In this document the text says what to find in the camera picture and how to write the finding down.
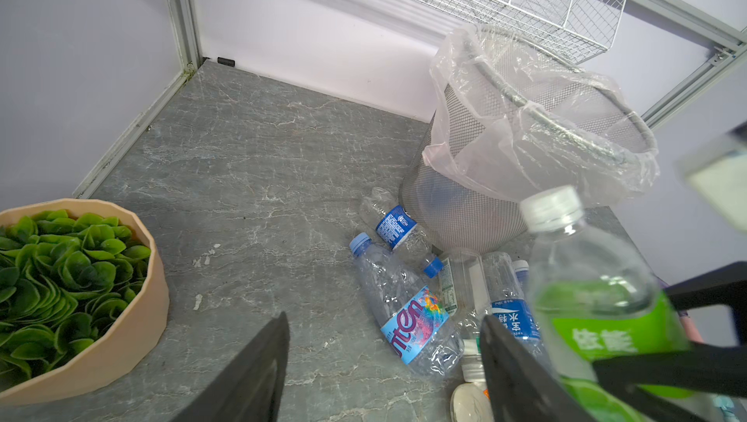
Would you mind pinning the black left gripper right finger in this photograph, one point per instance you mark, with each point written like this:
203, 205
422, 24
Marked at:
519, 387

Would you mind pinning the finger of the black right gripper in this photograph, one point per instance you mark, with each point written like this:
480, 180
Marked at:
705, 369
723, 286

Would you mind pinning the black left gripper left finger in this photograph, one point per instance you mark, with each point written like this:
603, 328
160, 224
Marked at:
250, 388

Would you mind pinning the clear bottle green label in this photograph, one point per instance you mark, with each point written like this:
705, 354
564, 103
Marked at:
593, 298

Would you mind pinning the clear plastic bin liner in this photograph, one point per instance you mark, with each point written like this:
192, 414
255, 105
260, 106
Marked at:
537, 124

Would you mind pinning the grey mesh waste bin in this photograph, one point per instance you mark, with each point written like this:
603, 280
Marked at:
467, 206

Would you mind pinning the teal garden trowel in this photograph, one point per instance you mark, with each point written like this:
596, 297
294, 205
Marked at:
731, 410

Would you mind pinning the orange label bottle yellow cap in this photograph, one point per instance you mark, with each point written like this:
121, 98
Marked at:
470, 403

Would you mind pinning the clear bottle blue label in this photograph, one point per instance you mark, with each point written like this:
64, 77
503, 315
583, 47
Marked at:
509, 306

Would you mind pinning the slim clear bottle white cap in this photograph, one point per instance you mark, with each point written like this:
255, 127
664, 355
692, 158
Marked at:
521, 268

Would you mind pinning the clear bottle colourful label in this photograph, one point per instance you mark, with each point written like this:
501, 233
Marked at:
410, 316

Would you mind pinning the green plant in beige pot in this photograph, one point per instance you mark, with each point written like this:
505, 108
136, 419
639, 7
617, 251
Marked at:
83, 298

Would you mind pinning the small bottle dark blue cap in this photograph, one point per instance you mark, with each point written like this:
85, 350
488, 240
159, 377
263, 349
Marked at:
404, 236

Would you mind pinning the aluminium frame enclosure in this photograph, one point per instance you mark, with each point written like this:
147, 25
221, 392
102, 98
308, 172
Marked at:
376, 52

